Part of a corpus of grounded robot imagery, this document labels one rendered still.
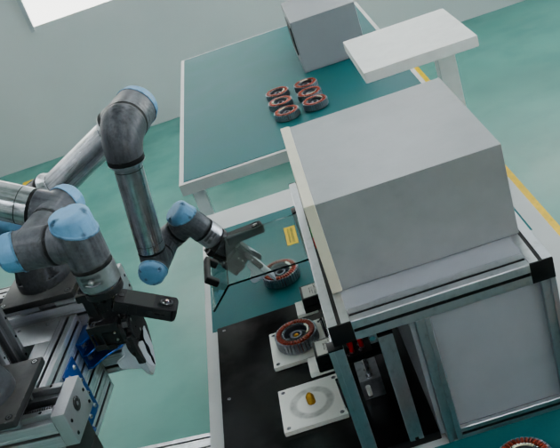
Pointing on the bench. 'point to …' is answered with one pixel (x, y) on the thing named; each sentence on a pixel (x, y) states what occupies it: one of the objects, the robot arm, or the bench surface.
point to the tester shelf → (426, 283)
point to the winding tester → (399, 183)
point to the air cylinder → (370, 378)
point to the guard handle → (210, 271)
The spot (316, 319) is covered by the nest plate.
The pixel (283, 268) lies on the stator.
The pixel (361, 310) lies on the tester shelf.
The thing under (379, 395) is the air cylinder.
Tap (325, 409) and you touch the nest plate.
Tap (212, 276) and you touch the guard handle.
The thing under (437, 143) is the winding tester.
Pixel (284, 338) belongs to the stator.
